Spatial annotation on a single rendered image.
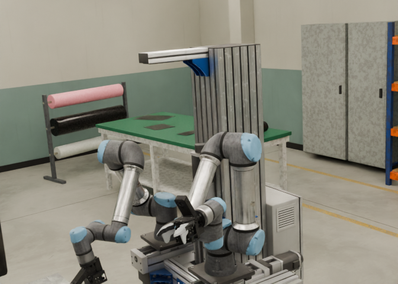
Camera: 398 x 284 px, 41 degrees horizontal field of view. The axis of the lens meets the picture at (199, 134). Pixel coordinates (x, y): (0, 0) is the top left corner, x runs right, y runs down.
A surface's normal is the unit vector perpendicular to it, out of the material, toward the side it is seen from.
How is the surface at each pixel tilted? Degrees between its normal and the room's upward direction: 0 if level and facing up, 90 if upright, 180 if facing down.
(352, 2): 90
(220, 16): 90
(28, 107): 90
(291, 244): 90
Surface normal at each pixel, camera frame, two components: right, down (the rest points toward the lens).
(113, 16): 0.59, 0.14
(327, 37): -0.80, 0.17
